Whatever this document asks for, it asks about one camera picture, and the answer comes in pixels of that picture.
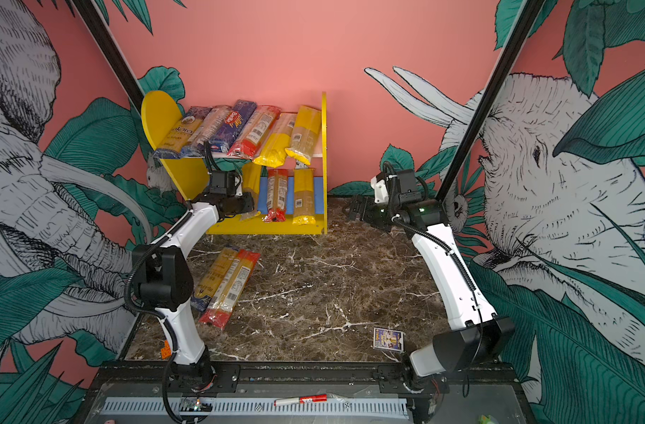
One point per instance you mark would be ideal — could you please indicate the red white marker pen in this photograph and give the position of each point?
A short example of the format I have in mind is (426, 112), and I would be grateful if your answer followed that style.
(289, 401)

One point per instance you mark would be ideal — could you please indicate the blue Barilla spaghetti box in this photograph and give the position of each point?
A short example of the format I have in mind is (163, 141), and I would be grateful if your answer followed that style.
(232, 126)

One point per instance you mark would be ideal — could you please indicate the small playing card box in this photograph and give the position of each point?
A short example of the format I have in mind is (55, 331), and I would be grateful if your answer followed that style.
(388, 340)

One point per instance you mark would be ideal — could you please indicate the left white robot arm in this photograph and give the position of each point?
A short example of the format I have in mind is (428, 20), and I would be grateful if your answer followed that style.
(161, 283)

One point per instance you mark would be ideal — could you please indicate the orange toy block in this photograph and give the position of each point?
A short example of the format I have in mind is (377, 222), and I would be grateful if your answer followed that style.
(166, 351)

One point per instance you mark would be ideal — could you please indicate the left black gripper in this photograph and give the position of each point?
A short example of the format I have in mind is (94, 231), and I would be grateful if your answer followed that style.
(248, 202)

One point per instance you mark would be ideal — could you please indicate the yellow-band spaghetti pack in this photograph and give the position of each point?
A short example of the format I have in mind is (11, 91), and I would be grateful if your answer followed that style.
(251, 188)

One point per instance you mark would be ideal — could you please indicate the narrow yellow spaghetti pack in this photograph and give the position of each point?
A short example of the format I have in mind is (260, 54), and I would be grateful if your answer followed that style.
(273, 154)

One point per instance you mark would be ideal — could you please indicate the clear white-label spaghetti pack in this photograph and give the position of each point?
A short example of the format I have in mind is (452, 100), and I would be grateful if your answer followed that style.
(207, 130)

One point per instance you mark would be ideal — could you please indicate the gold blue Molisana spaghetti pack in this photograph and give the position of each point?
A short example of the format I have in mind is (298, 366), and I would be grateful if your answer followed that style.
(205, 290)

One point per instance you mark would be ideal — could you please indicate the white perforated rail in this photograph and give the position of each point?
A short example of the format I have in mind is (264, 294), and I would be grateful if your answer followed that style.
(237, 406)

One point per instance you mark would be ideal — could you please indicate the yellow shelf unit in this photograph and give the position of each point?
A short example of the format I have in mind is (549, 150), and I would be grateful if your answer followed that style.
(159, 113)

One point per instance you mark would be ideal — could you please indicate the red-end spaghetti pack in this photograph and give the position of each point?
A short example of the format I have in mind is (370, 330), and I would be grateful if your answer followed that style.
(226, 297)
(253, 135)
(277, 190)

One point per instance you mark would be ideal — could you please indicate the small green circuit board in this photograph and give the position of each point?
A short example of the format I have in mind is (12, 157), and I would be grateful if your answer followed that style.
(195, 405)

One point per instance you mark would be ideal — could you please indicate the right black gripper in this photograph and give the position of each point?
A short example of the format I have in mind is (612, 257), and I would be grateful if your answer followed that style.
(359, 201)

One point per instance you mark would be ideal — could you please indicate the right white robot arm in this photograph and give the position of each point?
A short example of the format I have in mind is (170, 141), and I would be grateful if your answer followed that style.
(477, 333)

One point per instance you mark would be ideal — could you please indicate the wide yellow spaghetti pack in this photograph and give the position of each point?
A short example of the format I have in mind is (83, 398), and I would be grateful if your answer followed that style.
(305, 133)

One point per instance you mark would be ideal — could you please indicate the black base frame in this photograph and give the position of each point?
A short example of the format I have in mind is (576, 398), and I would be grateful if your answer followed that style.
(390, 377)

